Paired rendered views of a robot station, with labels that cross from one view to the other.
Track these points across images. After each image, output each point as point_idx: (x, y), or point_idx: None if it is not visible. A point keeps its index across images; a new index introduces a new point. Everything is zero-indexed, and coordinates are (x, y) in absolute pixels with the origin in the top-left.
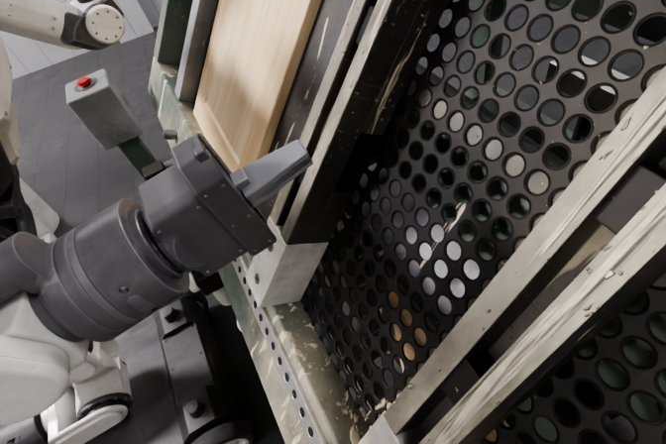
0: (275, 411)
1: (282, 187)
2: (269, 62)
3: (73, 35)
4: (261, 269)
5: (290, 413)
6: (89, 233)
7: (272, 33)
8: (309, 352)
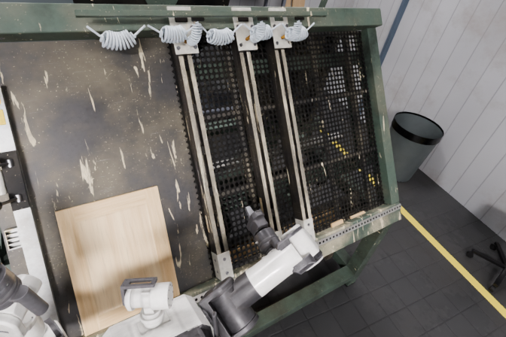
0: None
1: (215, 243)
2: (151, 242)
3: None
4: (226, 268)
5: None
6: (269, 232)
7: (144, 234)
8: (245, 267)
